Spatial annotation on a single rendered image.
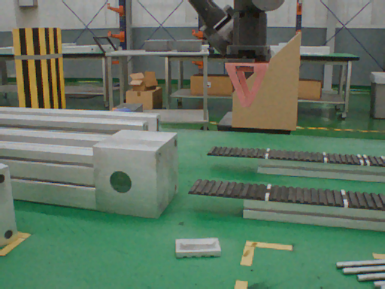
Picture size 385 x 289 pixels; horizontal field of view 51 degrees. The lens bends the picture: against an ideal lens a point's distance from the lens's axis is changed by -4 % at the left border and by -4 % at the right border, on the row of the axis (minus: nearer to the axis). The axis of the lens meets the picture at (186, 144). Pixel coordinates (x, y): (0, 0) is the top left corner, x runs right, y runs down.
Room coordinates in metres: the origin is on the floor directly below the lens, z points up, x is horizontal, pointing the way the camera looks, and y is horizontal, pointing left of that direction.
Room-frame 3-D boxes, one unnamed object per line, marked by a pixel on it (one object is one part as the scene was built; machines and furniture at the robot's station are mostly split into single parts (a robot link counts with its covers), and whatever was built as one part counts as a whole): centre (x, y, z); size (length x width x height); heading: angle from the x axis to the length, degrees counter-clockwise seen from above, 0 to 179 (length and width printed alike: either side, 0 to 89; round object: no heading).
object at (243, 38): (0.71, -0.11, 1.02); 0.10 x 0.07 x 0.07; 166
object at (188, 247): (0.42, -0.01, 0.78); 0.05 x 0.03 x 0.01; 93
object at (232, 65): (0.69, -0.10, 0.95); 0.07 x 0.07 x 0.09; 76
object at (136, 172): (0.57, 0.07, 0.83); 0.12 x 0.09 x 0.10; 165
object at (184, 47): (3.88, 0.29, 0.50); 1.03 x 0.55 x 1.01; 88
